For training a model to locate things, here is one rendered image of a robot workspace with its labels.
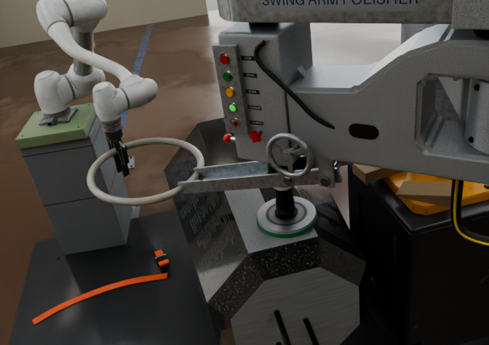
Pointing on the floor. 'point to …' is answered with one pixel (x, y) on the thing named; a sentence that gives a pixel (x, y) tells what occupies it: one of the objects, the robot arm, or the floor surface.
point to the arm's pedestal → (81, 192)
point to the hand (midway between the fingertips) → (121, 167)
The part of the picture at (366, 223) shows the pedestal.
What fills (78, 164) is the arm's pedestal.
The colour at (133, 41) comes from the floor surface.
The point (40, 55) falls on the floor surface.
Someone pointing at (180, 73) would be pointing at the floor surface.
